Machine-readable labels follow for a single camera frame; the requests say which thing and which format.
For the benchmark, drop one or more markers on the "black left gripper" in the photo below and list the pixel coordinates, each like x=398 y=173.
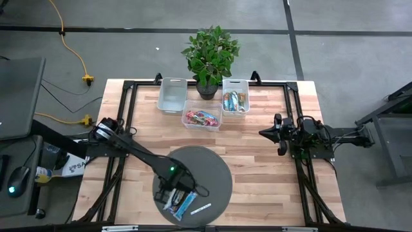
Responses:
x=178 y=185

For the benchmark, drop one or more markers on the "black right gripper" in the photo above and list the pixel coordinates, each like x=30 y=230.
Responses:
x=289 y=137

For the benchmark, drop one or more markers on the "blue Quaker granola bar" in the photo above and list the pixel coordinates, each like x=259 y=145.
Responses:
x=185 y=206

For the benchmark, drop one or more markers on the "blue white granola bar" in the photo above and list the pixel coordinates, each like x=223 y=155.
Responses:
x=234 y=101
x=227 y=101

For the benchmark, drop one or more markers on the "red silver granola bar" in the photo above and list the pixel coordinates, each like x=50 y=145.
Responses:
x=212 y=121

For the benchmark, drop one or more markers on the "red Chewy granola bar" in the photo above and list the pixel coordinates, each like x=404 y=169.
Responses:
x=191 y=117

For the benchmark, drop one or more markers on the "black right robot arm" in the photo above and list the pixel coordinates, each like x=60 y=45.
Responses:
x=347 y=135

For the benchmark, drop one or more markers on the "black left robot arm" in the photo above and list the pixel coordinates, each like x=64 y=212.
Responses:
x=141 y=153

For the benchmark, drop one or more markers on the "silver wrapper strip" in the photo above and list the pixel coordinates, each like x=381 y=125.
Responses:
x=201 y=209

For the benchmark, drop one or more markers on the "round grey woven mat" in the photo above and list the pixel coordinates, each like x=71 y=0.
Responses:
x=209 y=170

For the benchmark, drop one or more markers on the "white plastic bin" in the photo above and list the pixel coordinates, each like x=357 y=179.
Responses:
x=172 y=96
x=236 y=84

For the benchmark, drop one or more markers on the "clear plastic bin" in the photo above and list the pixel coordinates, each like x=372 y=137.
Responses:
x=202 y=106

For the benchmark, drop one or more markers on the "black plant pot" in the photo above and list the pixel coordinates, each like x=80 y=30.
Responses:
x=207 y=93

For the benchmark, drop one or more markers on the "white printed box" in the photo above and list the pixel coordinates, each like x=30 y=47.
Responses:
x=75 y=167

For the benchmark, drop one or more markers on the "green leafy tree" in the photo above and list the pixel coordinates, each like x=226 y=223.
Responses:
x=210 y=54

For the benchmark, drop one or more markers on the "black metal stand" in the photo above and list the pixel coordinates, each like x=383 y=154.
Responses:
x=389 y=151

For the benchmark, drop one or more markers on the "small bottle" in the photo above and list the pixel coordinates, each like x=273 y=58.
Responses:
x=43 y=175

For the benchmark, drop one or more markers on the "black computer mouse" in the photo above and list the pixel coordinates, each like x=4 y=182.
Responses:
x=17 y=180

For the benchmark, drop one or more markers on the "grey side table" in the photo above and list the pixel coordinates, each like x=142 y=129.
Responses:
x=19 y=154

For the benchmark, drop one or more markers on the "dark grey desk top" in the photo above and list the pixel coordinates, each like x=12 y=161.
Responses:
x=19 y=96

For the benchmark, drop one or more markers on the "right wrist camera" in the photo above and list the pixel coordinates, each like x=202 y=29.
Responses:
x=288 y=124

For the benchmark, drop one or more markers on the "black aluminium table frame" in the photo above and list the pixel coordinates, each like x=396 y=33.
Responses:
x=267 y=84

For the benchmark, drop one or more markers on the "white metal bracket plate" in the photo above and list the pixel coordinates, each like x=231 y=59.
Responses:
x=119 y=228
x=299 y=229

